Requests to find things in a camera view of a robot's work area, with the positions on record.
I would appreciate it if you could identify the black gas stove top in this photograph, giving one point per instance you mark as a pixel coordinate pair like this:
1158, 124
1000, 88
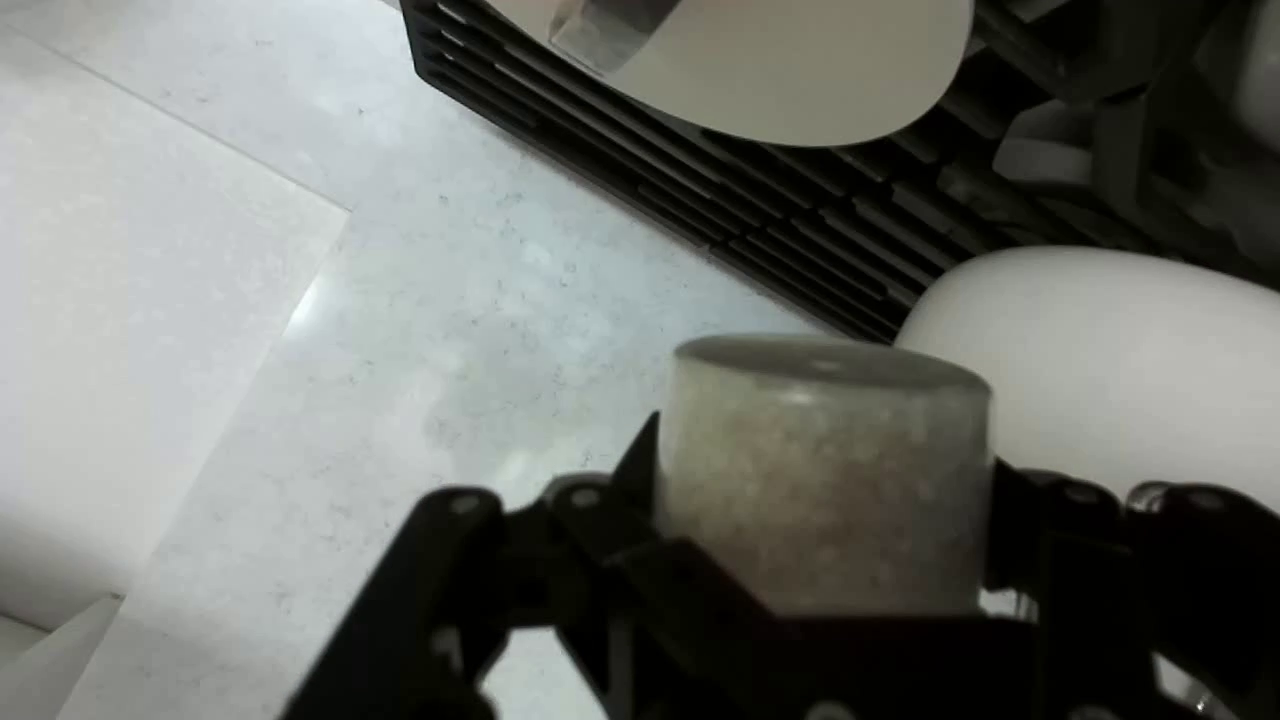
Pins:
1143, 124

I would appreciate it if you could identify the white saucepan with steel handle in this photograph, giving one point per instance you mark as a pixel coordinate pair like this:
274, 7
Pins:
1112, 367

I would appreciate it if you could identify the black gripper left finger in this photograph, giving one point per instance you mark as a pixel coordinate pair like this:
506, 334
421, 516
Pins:
464, 573

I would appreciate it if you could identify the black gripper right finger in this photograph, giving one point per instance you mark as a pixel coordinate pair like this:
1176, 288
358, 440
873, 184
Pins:
1153, 606

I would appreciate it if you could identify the translucent plastic cup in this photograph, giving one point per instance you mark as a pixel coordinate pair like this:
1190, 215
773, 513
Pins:
831, 478

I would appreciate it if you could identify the white pan lid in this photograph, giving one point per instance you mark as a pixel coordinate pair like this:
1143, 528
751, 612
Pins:
802, 73

